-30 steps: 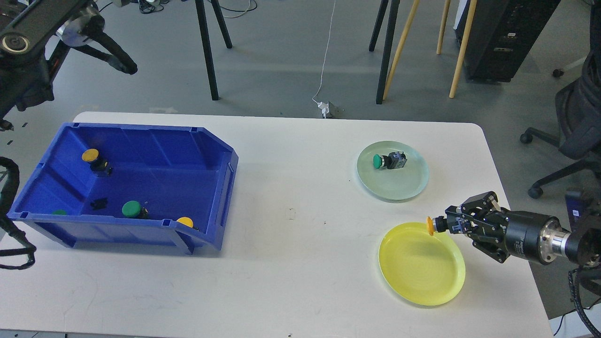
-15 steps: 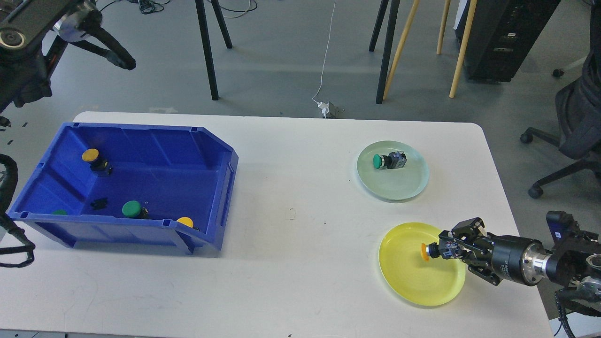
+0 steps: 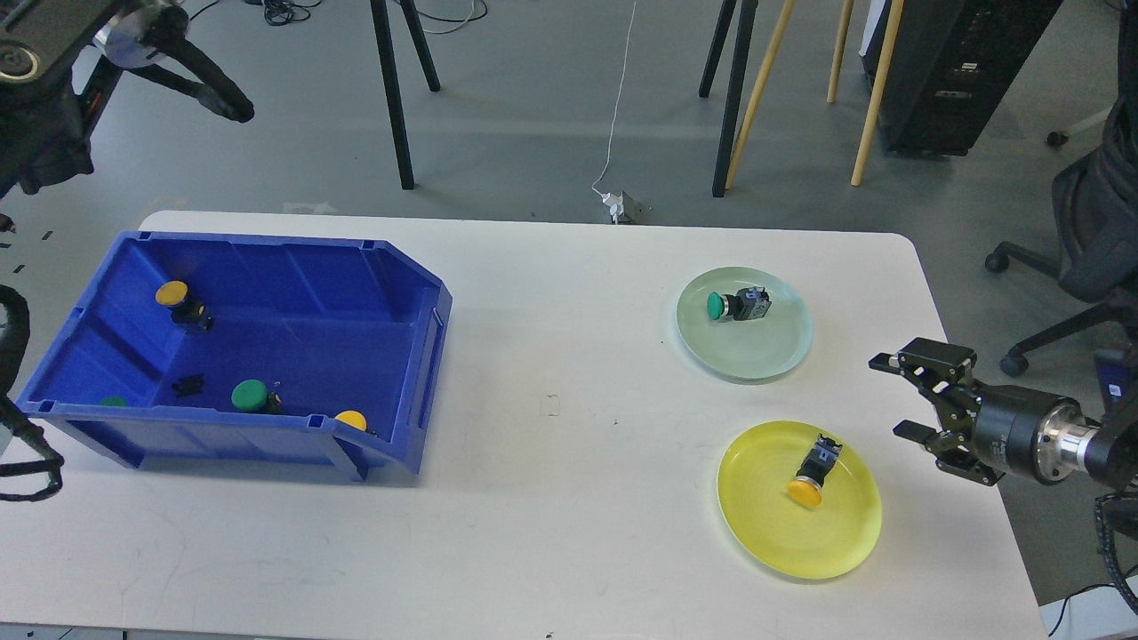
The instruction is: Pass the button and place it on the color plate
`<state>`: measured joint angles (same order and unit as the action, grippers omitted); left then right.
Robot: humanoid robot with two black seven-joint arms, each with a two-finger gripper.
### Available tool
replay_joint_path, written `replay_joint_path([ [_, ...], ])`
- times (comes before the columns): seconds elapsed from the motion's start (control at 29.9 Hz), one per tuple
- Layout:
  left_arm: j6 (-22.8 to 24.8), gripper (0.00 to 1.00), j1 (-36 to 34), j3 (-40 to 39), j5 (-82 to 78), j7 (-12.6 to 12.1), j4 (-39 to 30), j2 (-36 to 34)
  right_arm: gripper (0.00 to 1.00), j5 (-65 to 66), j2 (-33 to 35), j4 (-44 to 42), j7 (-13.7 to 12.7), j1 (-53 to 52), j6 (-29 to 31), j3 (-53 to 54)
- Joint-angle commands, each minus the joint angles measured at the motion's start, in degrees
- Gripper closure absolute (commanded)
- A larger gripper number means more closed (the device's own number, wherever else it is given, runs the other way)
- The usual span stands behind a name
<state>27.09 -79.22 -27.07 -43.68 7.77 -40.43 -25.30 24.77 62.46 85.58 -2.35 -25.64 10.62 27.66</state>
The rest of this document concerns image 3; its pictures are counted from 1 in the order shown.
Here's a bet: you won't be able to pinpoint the white cable on floor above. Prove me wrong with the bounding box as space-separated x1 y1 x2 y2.
591 0 640 198

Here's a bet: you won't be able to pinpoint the yellow plate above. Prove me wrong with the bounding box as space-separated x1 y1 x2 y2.
716 420 883 580

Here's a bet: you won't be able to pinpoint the black stand legs centre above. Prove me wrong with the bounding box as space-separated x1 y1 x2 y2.
698 1 757 198

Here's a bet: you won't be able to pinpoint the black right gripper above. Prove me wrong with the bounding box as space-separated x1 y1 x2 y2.
869 339 1100 486

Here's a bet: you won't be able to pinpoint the light green plate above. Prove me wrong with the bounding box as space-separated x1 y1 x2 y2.
675 266 813 381

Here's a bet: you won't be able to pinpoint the black cable bottom right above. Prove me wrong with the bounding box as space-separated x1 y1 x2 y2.
1046 564 1138 637

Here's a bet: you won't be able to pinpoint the black tripod legs left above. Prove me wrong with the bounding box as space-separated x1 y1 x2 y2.
369 1 442 190

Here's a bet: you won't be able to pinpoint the wooden easel legs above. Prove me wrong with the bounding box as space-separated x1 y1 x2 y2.
725 0 906 191

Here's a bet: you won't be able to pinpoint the black cables on floor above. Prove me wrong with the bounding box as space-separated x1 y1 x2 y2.
187 0 489 36

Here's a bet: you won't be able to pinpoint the small black button part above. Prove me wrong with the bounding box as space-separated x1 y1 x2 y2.
171 374 204 397

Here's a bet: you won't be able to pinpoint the green push button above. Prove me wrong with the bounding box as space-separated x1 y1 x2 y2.
230 380 285 416
706 286 773 323

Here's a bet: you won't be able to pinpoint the blue plastic storage bin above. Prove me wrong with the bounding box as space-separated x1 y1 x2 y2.
16 232 453 481

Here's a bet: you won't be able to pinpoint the black computer tower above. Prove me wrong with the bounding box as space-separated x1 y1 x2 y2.
879 1 1061 156

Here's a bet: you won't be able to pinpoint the yellow push button front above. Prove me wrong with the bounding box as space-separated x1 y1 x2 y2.
336 410 376 435

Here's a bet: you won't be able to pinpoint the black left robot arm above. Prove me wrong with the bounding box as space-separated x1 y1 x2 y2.
1 1 253 195

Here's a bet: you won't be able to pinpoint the white power adapter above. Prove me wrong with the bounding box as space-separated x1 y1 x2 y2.
601 191 652 225

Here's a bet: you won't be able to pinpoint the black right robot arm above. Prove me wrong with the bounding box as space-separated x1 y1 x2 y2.
869 339 1137 608

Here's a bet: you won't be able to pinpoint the black office chair base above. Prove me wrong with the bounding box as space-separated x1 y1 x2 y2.
984 99 1137 377

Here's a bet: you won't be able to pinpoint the yellow push button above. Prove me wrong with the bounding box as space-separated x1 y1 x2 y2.
155 280 212 333
786 434 846 508
336 410 376 435

